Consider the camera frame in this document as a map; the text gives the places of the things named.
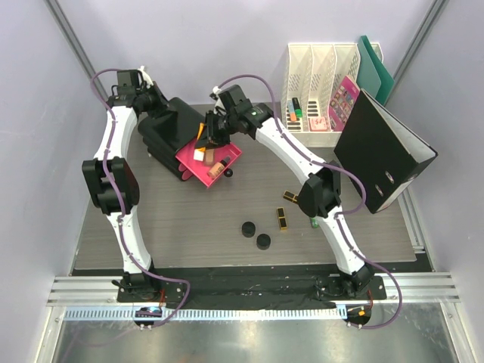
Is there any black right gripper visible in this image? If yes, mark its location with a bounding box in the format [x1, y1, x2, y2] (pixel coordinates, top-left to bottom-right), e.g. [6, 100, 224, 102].
[196, 110, 238, 152]

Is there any orange cream tube white cap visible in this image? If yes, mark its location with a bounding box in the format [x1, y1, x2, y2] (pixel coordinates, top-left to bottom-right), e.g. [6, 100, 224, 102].
[193, 123, 206, 162]

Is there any peach foundation bottle black cap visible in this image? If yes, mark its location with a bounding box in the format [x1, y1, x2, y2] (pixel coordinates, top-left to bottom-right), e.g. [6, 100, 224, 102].
[207, 156, 231, 180]

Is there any black drawer cabinet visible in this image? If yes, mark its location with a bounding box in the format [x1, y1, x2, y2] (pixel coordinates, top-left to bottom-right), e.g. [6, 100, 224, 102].
[138, 98, 204, 181]

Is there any beige foundation bottle black pump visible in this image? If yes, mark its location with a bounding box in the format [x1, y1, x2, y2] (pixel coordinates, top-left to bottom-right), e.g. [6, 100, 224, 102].
[203, 148, 217, 166]

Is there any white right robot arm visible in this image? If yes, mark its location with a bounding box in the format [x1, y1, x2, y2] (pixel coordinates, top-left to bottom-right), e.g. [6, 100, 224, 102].
[197, 85, 374, 299]

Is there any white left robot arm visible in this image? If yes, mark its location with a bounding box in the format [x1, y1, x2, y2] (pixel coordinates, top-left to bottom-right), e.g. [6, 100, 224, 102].
[82, 67, 165, 302]

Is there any gold black lipstick upper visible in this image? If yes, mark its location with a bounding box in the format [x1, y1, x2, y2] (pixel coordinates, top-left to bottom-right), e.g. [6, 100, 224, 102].
[283, 191, 298, 203]

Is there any gold black lipstick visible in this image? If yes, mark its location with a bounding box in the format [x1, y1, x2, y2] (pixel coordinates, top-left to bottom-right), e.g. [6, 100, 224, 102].
[276, 207, 287, 231]
[283, 191, 298, 203]

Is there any gold black lipstick lower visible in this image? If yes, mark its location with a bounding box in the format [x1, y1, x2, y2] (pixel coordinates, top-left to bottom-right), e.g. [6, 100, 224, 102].
[276, 207, 287, 231]

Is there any pink sticky note pad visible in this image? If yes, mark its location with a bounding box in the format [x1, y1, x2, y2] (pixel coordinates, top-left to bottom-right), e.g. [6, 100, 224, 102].
[308, 116, 330, 132]

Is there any black round compact right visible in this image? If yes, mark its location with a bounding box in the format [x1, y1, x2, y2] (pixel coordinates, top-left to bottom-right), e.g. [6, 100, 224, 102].
[256, 234, 271, 250]

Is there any white mesh file organizer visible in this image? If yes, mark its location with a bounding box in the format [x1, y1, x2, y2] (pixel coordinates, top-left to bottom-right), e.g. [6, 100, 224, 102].
[281, 42, 383, 147]

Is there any pink sticker booklet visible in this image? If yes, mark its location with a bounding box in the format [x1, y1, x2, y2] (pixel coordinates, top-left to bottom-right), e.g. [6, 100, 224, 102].
[328, 76, 360, 132]

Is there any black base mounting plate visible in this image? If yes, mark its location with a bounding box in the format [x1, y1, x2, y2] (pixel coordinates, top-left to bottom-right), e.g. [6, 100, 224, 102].
[117, 265, 386, 310]

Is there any teal plastic folder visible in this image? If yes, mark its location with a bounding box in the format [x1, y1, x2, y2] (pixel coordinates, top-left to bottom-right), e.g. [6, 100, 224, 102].
[356, 36, 395, 105]

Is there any black lever arch binder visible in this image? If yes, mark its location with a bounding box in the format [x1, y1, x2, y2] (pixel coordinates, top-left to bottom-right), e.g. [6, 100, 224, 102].
[334, 89, 438, 214]

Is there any aluminium frame rail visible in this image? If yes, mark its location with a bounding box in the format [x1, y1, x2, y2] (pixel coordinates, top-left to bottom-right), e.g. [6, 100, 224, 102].
[48, 272, 460, 321]

